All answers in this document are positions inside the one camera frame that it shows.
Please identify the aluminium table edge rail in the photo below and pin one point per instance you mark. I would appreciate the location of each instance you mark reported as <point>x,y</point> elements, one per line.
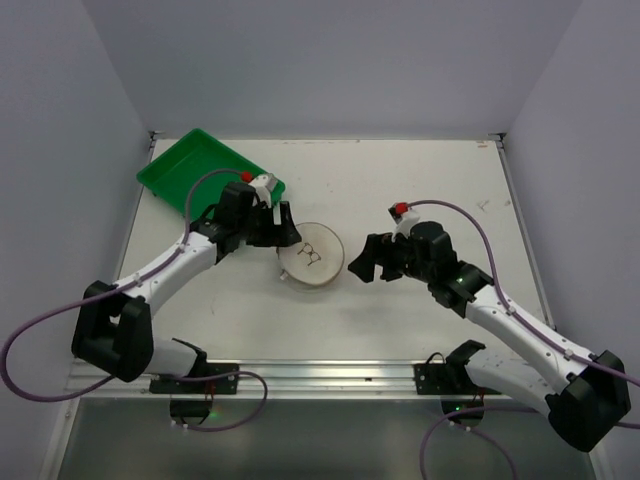
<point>499,140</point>
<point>154,136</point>

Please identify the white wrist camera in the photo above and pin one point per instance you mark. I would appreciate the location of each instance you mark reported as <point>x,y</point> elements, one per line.
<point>405,218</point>
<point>264,186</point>

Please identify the white round mesh laundry bag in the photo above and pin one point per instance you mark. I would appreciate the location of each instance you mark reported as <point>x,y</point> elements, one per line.
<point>314,262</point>

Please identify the front aluminium mounting rail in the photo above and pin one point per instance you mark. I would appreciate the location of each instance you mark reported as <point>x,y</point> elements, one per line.
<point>303,380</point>

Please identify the right aluminium table edge rail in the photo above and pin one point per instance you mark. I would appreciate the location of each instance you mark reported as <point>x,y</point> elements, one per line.
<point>499,140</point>

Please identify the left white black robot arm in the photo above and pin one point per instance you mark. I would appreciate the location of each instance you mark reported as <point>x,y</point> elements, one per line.
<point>114,330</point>

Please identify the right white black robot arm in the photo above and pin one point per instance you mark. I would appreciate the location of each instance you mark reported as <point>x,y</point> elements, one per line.
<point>583,395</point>

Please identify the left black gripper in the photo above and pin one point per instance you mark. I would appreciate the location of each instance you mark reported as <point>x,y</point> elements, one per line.
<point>270,230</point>

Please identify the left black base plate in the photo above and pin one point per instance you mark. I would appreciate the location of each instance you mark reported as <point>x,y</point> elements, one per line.
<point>200,380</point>

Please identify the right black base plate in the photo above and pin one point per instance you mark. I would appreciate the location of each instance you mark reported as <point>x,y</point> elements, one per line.
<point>448,377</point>

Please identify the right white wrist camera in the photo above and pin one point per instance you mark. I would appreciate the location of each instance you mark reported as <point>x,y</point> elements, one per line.
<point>405,218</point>

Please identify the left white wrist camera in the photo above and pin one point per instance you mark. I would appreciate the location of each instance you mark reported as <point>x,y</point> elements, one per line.
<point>264,186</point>

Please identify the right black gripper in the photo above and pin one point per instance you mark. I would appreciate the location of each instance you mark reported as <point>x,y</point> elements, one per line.
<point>386,258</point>

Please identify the green plastic tray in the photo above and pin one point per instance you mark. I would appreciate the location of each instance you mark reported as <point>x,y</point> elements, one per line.
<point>172,175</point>

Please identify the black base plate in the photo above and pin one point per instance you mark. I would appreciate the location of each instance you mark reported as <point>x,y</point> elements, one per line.
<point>448,377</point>
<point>200,380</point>

